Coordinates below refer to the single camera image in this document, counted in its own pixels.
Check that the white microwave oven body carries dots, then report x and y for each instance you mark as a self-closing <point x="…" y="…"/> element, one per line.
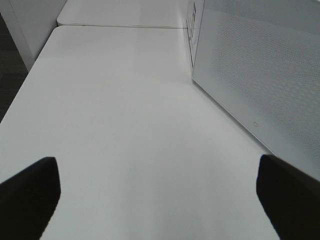
<point x="193" y="30"/>

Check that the white partition panel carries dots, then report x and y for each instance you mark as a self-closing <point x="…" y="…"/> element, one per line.
<point x="30" y="23"/>

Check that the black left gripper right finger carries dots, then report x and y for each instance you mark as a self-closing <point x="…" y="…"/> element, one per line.
<point x="290" y="199"/>

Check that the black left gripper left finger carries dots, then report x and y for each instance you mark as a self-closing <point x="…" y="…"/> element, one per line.
<point x="28" y="200"/>

